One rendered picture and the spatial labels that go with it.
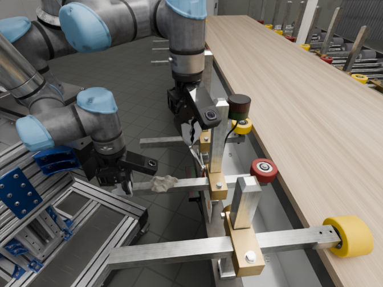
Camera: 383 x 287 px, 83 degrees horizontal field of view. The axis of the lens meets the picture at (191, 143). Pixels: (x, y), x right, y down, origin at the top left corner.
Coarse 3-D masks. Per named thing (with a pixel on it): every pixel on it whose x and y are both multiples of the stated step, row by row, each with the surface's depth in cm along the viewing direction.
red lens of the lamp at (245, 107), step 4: (228, 100) 55; (232, 104) 54; (236, 104) 53; (240, 104) 53; (244, 104) 53; (248, 104) 54; (232, 108) 55; (236, 108) 54; (240, 108) 54; (244, 108) 54; (248, 108) 55; (240, 112) 55
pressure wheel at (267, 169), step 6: (252, 162) 68; (258, 162) 69; (264, 162) 69; (270, 162) 68; (252, 168) 67; (258, 168) 67; (264, 168) 67; (270, 168) 67; (276, 168) 66; (252, 174) 67; (258, 174) 65; (264, 174) 64; (270, 174) 64; (258, 180) 66; (264, 180) 65; (270, 180) 66
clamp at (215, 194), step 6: (210, 174) 69; (216, 174) 69; (222, 174) 69; (210, 180) 68; (216, 180) 68; (222, 180) 68; (210, 186) 66; (210, 192) 67; (216, 192) 65; (222, 192) 65; (210, 198) 68; (216, 198) 67; (222, 198) 67
